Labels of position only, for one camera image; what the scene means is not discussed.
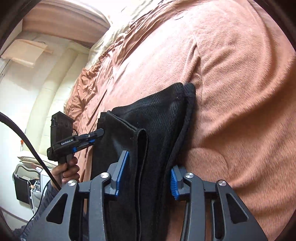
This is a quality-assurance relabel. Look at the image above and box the pink curtain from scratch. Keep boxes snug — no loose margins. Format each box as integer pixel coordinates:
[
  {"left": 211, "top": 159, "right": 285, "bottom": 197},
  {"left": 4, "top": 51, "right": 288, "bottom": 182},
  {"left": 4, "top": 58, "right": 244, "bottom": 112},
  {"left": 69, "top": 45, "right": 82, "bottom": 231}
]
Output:
[{"left": 22, "top": 1, "right": 110, "bottom": 48}]

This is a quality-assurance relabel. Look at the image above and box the beige paper on wall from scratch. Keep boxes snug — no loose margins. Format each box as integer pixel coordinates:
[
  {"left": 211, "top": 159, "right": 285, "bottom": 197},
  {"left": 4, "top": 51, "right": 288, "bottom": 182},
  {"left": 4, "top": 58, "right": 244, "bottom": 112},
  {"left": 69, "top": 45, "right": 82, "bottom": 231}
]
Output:
[{"left": 1, "top": 39, "right": 53, "bottom": 68}]

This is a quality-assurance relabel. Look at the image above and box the thick black cable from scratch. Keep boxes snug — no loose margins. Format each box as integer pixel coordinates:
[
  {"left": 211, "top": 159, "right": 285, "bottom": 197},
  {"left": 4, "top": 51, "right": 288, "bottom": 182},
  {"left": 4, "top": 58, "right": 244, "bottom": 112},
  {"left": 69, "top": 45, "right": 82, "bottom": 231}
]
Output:
[{"left": 0, "top": 111, "right": 62, "bottom": 189}]

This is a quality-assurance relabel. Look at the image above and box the black laptop on stand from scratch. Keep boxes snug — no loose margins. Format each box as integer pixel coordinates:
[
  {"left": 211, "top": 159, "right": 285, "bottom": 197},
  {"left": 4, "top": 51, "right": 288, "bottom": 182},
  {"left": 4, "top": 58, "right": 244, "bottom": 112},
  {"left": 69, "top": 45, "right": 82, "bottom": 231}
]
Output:
[{"left": 13, "top": 174, "right": 30, "bottom": 204}]

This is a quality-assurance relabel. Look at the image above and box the black mesh t-shirt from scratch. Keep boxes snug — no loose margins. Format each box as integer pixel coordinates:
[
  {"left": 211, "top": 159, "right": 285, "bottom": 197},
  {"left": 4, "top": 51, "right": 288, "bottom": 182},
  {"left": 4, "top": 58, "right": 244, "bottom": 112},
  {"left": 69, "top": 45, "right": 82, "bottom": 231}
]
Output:
[{"left": 91, "top": 83, "right": 196, "bottom": 240}]

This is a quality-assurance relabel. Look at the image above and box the cream bed sheet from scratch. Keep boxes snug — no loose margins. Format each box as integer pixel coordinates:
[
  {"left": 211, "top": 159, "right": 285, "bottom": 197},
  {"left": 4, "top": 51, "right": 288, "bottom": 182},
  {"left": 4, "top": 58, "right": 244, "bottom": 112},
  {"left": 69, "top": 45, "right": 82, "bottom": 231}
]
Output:
[{"left": 85, "top": 9, "right": 149, "bottom": 70}]

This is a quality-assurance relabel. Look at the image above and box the person's left hand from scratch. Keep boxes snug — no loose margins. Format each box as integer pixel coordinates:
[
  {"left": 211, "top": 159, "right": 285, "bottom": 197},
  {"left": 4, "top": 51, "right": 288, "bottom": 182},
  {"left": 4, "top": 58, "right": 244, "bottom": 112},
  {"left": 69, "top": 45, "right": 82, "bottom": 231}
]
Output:
[{"left": 51, "top": 157, "right": 80, "bottom": 187}]

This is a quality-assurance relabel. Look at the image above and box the cream padded headboard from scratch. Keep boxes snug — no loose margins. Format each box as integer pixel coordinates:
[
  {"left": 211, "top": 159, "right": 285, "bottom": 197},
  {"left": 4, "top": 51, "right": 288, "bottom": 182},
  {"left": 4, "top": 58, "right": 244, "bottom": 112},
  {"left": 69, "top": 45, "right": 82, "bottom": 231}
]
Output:
[{"left": 0, "top": 32, "right": 93, "bottom": 158}]

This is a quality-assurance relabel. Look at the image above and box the left forearm dark sleeve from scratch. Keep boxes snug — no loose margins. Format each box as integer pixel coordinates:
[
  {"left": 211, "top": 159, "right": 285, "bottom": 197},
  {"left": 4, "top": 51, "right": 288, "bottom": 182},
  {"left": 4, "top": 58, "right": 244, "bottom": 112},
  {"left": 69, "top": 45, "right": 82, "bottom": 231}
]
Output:
[{"left": 13, "top": 182, "right": 58, "bottom": 240}]

